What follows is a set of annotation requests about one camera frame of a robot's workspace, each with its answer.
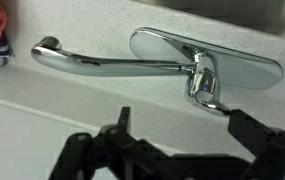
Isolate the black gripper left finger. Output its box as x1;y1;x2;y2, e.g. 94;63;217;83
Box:
47;106;170;180

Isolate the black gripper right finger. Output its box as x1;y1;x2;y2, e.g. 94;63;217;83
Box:
228;109;285;180

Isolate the chrome sink faucet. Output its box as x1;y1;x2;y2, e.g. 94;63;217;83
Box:
30;27;284;118

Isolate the stainless steel sink basin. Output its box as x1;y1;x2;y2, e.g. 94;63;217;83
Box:
131;0;285;42

